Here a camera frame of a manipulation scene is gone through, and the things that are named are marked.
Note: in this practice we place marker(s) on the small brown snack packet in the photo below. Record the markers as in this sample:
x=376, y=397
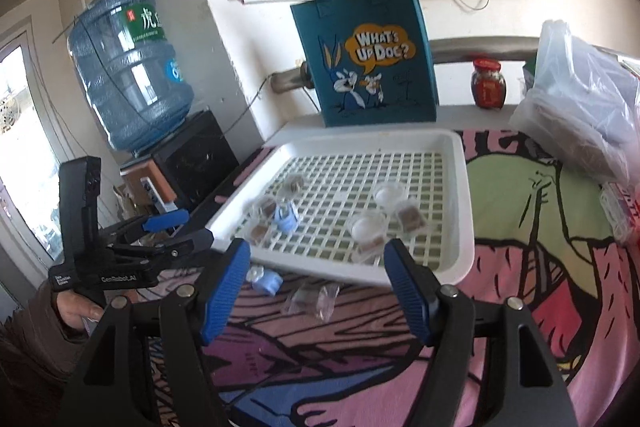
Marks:
x=368, y=253

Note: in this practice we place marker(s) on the blue water jug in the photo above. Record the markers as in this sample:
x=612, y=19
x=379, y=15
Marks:
x=129, y=72

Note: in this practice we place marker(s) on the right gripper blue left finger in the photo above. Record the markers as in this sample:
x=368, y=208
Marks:
x=221, y=288

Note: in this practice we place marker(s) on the cartoon print bed sheet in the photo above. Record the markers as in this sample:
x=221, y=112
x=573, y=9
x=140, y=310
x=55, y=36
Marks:
x=540, y=235

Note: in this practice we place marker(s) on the black speaker cabinet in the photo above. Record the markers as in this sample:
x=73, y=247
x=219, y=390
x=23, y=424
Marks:
x=194, y=159

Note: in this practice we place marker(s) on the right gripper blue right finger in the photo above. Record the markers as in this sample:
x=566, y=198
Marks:
x=416, y=290

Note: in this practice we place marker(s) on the snack packet on bed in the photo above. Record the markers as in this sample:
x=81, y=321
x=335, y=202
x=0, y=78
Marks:
x=313, y=300

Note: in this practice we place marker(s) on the snack packet front tray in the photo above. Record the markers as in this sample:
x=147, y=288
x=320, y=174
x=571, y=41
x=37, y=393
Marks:
x=257, y=232

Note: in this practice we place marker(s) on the snack packet beside ring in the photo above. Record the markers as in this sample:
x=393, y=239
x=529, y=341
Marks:
x=263, y=208

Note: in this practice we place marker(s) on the metal bed rail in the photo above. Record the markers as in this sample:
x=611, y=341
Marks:
x=444, y=51

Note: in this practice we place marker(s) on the white perforated plastic tray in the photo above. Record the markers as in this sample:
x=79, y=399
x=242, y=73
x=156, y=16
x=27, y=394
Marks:
x=342, y=171

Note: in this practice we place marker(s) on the red sauce jar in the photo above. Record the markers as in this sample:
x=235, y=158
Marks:
x=488, y=85

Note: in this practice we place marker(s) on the orange white device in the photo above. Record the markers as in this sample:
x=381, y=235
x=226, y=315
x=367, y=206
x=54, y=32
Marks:
x=148, y=186

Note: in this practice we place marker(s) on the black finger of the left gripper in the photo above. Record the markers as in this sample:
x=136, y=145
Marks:
x=193, y=243

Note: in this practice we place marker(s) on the left hand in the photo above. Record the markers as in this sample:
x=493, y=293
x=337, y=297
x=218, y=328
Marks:
x=69, y=312

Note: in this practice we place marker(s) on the green white box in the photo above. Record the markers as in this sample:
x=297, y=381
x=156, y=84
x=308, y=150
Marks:
x=529, y=69

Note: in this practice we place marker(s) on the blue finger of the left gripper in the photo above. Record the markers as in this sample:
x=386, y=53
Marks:
x=165, y=221

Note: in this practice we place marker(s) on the snack packet near lid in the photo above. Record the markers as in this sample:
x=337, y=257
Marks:
x=410, y=217

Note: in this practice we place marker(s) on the clear round lid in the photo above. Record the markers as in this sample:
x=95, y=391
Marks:
x=388, y=195
x=366, y=226

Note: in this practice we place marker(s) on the large brown snack packet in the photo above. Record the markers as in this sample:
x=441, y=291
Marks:
x=292, y=185

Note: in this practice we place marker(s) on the teal cartoon tote bag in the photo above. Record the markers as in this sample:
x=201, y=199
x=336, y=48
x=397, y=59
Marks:
x=370, y=60

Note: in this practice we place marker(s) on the clear plastic bag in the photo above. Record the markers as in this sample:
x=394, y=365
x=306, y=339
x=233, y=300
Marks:
x=583, y=108

